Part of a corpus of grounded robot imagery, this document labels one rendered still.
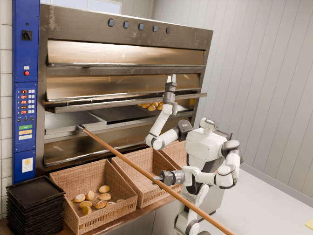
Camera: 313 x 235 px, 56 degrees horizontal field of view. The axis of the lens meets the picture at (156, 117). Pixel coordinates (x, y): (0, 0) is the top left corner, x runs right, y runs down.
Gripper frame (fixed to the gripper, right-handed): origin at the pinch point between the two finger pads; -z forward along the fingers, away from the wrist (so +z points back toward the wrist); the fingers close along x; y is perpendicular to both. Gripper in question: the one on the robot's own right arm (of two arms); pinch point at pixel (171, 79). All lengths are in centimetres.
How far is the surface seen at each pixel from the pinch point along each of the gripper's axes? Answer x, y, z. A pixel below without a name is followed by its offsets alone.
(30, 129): -29, 89, 51
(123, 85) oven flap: -52, 22, 2
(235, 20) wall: -187, -180, -165
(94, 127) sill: -56, 40, 42
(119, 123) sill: -66, 16, 35
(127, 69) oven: -47, 22, -12
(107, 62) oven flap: -34, 42, -10
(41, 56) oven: -15, 90, 1
